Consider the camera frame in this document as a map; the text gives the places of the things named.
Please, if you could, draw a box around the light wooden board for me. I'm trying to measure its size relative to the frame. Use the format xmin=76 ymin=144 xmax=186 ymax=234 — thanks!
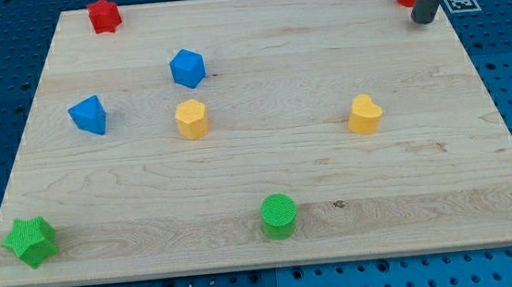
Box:
xmin=0 ymin=0 xmax=512 ymax=287

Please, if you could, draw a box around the yellow hexagon block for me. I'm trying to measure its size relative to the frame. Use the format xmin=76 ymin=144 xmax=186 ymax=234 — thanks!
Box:
xmin=175 ymin=99 xmax=209 ymax=140

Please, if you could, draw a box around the green cylinder block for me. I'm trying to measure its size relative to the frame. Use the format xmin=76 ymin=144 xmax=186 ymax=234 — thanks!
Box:
xmin=260 ymin=193 xmax=297 ymax=241

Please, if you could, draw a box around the blue cube block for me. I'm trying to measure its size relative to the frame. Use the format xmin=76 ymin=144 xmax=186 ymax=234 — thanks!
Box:
xmin=169 ymin=49 xmax=206 ymax=89

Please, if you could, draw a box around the yellow heart block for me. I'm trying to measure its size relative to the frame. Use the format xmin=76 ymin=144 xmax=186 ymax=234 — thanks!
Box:
xmin=348 ymin=94 xmax=383 ymax=135

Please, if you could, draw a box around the blue triangular prism block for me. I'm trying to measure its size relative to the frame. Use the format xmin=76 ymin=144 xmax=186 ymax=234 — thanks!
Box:
xmin=69 ymin=95 xmax=106 ymax=135

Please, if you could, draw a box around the red star block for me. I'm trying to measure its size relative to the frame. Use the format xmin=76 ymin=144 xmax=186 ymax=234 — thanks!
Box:
xmin=87 ymin=0 xmax=123 ymax=33

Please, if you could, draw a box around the green star block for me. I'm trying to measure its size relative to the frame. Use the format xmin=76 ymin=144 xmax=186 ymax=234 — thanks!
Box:
xmin=2 ymin=217 xmax=59 ymax=268

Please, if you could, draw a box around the white fiducial marker tag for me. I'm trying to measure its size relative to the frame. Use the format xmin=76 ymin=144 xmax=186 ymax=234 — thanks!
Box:
xmin=443 ymin=0 xmax=481 ymax=14

